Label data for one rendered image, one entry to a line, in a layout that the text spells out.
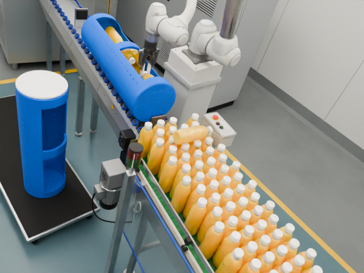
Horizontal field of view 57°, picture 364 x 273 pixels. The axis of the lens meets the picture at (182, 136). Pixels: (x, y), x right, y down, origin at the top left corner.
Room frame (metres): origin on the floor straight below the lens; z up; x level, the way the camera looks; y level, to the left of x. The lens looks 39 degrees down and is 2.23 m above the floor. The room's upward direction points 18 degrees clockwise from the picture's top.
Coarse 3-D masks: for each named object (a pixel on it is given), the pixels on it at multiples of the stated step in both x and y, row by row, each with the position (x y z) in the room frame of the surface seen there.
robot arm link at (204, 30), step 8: (200, 24) 2.22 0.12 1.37; (208, 24) 2.22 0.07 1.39; (192, 32) 2.25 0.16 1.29; (200, 32) 2.19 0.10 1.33; (208, 32) 2.20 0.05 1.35; (216, 32) 2.24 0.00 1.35; (192, 40) 2.22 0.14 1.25; (200, 40) 2.18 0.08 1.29; (208, 40) 2.17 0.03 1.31; (192, 48) 2.22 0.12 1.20; (200, 48) 2.18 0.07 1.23
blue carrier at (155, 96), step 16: (96, 16) 2.16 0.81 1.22; (112, 16) 2.27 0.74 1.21; (96, 32) 2.01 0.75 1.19; (96, 48) 1.92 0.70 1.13; (112, 48) 1.85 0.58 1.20; (128, 48) 1.88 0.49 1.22; (112, 64) 1.75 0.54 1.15; (128, 64) 1.71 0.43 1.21; (112, 80) 1.71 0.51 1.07; (128, 80) 1.61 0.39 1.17; (144, 80) 1.59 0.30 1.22; (160, 80) 1.62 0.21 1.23; (128, 96) 1.54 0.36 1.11; (144, 96) 1.53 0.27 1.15; (160, 96) 1.61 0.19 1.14; (144, 112) 1.55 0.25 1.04; (160, 112) 1.63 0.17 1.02
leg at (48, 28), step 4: (48, 24) 2.96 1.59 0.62; (48, 28) 2.96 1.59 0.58; (48, 32) 2.96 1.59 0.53; (48, 36) 2.96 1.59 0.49; (48, 40) 2.96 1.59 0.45; (48, 44) 2.96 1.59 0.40; (48, 48) 2.96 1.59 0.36; (48, 52) 2.96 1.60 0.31; (48, 56) 2.96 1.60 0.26; (48, 60) 2.96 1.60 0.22; (48, 64) 2.95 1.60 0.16; (48, 68) 2.95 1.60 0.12
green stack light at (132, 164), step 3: (126, 159) 1.00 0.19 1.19; (129, 159) 0.99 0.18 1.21; (126, 162) 1.00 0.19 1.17; (129, 162) 0.99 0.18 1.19; (132, 162) 0.99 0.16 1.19; (135, 162) 0.99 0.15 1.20; (138, 162) 1.00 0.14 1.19; (129, 165) 0.99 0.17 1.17; (132, 165) 0.99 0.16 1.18; (135, 165) 0.99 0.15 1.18; (138, 165) 1.00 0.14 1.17
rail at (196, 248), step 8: (144, 168) 1.20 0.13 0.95; (152, 176) 1.15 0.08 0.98; (160, 192) 1.08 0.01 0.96; (168, 200) 1.03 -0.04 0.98; (168, 208) 1.01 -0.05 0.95; (176, 216) 0.96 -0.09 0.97; (184, 232) 0.91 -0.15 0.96; (192, 240) 0.86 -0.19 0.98; (200, 256) 0.81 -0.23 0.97; (208, 264) 0.78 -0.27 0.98
